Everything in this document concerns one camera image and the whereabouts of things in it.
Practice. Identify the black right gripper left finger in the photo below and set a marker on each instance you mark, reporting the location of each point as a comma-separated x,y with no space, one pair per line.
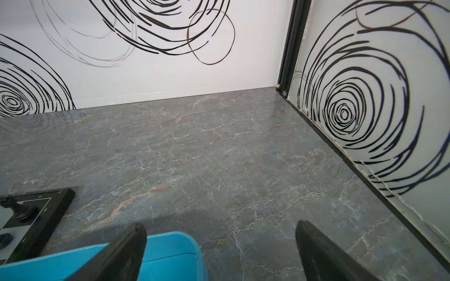
120,260

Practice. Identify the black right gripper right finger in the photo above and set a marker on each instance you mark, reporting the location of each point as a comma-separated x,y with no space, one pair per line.
323,260

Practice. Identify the black chess rook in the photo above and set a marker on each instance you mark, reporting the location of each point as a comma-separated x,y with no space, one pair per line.
22,212

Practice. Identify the black chess pawn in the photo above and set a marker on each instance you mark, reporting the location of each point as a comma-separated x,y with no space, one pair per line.
5,240

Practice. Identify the blue plastic tray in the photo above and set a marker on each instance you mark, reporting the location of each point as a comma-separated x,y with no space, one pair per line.
173,256

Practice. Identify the black white chessboard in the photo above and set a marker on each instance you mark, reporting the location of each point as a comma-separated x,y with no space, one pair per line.
31,237

